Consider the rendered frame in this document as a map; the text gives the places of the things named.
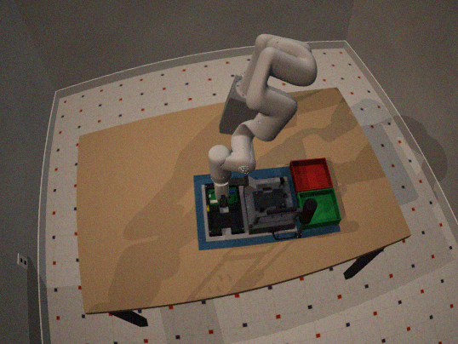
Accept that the green circuit board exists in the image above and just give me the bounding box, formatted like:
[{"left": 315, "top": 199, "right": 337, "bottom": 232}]
[{"left": 208, "top": 187, "right": 238, "bottom": 205}]

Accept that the red open-top bin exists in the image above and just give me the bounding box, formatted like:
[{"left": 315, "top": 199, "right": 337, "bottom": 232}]
[{"left": 289, "top": 158, "right": 333, "bottom": 196}]

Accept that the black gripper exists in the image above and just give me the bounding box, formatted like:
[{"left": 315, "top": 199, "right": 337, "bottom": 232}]
[{"left": 214, "top": 181, "right": 229, "bottom": 208}]

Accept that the green bin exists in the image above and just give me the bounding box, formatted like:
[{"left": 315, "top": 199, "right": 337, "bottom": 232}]
[{"left": 296, "top": 188, "right": 341, "bottom": 230}]

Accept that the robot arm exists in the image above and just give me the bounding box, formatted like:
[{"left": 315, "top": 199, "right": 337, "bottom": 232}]
[{"left": 208, "top": 34, "right": 318, "bottom": 192}]

